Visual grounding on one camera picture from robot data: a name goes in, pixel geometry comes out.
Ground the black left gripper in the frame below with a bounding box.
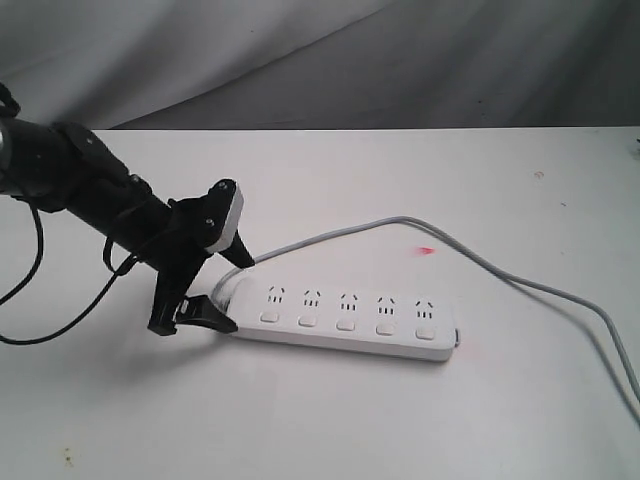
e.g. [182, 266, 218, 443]
[147, 197, 255, 336]

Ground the white five-outlet power strip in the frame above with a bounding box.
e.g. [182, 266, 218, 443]
[227, 279, 460, 362]

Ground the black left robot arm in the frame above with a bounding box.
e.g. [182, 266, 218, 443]
[1, 87, 255, 336]

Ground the grey backdrop cloth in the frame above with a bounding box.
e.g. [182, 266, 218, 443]
[1, 1, 639, 130]

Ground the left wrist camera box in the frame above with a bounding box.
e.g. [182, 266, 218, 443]
[203, 179, 244, 253]

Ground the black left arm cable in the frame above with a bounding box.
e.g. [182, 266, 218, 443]
[0, 194, 171, 345]

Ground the grey power cable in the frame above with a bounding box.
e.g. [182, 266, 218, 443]
[214, 214, 640, 419]

